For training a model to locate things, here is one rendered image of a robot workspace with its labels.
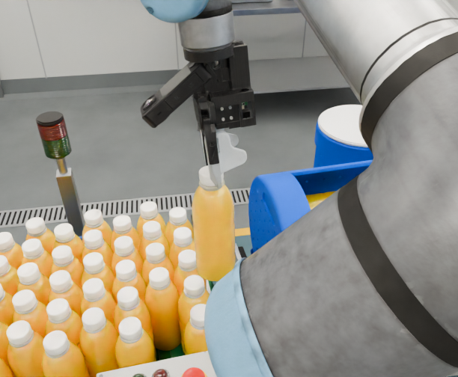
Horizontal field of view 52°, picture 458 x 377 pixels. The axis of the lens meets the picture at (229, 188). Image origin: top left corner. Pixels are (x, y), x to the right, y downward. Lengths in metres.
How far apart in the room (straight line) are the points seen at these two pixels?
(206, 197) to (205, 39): 0.25
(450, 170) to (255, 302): 0.12
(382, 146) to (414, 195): 0.04
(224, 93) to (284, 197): 0.31
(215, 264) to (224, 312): 0.52
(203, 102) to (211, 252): 0.26
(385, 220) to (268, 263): 0.08
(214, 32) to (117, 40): 3.64
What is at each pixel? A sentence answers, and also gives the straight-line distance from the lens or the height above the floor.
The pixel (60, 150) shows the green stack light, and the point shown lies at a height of 1.18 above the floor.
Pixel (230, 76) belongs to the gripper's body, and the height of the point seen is 1.52.
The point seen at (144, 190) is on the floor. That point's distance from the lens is 3.02.
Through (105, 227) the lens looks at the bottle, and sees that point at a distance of 1.11.
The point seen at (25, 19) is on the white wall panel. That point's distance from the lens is 4.31.
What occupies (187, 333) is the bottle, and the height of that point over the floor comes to 1.06.
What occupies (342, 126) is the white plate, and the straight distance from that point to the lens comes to 1.58.
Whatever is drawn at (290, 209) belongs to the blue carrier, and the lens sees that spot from 0.89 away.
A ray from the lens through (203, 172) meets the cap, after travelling 0.73.
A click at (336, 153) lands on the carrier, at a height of 0.98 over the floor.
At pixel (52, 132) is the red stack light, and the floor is 1.23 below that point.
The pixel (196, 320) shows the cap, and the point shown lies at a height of 1.10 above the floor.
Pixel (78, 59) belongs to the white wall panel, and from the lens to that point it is 4.35.
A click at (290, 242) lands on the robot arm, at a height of 1.60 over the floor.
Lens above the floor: 1.78
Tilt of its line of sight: 37 degrees down
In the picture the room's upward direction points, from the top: straight up
